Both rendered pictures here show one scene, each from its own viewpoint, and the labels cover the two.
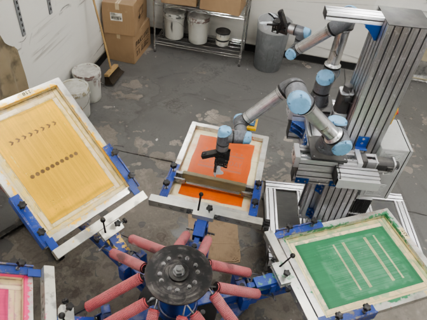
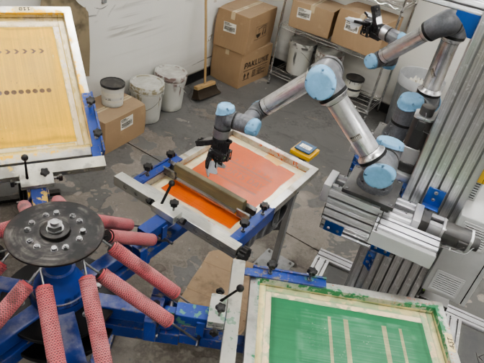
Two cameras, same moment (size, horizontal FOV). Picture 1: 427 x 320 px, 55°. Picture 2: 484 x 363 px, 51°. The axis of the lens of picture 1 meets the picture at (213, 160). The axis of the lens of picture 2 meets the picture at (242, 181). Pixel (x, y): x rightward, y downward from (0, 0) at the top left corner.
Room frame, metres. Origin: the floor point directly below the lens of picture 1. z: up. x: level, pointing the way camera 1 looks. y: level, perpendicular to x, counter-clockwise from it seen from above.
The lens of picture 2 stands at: (0.09, -0.81, 2.45)
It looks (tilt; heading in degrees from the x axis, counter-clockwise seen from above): 36 degrees down; 20
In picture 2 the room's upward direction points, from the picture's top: 11 degrees clockwise
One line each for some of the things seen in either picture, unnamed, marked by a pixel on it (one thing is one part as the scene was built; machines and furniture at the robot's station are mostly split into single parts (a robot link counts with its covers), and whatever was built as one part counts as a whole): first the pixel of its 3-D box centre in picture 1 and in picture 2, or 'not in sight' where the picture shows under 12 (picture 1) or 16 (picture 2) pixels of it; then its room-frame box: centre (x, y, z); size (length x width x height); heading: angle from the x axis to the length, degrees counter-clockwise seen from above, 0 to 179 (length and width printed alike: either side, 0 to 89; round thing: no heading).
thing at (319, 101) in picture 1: (319, 96); (400, 129); (2.48, -0.69, 1.31); 0.15 x 0.15 x 0.10
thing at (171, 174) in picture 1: (169, 181); (158, 172); (1.81, 0.26, 0.98); 0.30 x 0.05 x 0.07; 172
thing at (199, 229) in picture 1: (201, 226); (156, 225); (1.45, 0.03, 1.02); 0.17 x 0.06 x 0.05; 172
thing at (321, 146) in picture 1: (329, 141); (377, 175); (1.99, -0.70, 1.31); 0.15 x 0.15 x 0.10
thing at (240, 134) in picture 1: (241, 135); (248, 122); (1.82, -0.14, 1.41); 0.11 x 0.11 x 0.08; 5
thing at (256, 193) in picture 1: (255, 200); (251, 227); (1.73, -0.29, 0.98); 0.30 x 0.05 x 0.07; 172
